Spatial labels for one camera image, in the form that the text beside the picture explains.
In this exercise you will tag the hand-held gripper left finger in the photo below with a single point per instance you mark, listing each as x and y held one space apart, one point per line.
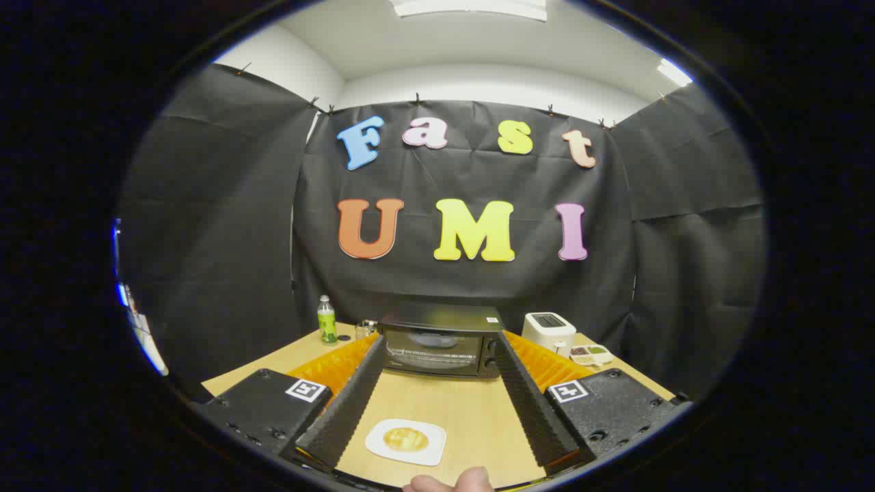
348 403

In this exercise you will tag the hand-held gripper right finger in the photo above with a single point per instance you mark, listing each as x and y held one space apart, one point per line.
533 403

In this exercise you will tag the golden bread roll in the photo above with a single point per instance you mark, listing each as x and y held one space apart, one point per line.
405 439

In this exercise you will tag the black toaster oven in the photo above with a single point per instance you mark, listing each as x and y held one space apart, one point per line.
437 318

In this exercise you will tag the white toaster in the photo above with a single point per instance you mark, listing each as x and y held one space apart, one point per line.
547 335

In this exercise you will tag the white divided snack tray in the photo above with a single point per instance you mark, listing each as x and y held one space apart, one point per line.
591 355

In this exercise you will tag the green label drink bottle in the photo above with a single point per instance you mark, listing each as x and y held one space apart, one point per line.
327 324

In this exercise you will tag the white square plate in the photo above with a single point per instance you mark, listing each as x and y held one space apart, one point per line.
435 437

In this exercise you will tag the small ceiling light panel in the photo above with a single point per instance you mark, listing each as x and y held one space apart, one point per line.
673 72

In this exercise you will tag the long ceiling light panel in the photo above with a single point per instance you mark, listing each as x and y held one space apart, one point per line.
472 8

